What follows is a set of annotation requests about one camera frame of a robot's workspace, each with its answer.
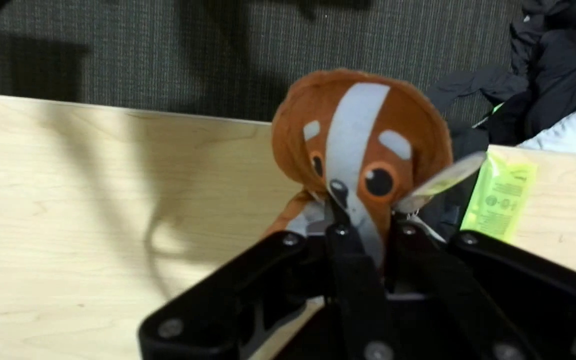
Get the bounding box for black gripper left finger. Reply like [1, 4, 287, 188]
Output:
[137, 230, 332, 360]

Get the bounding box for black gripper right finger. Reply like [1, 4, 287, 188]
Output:
[385, 217, 576, 360]

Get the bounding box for brown plush dog toy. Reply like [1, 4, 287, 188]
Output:
[269, 67, 452, 264]

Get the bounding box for yellow green packet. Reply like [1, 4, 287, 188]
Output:
[460, 148, 538, 241]

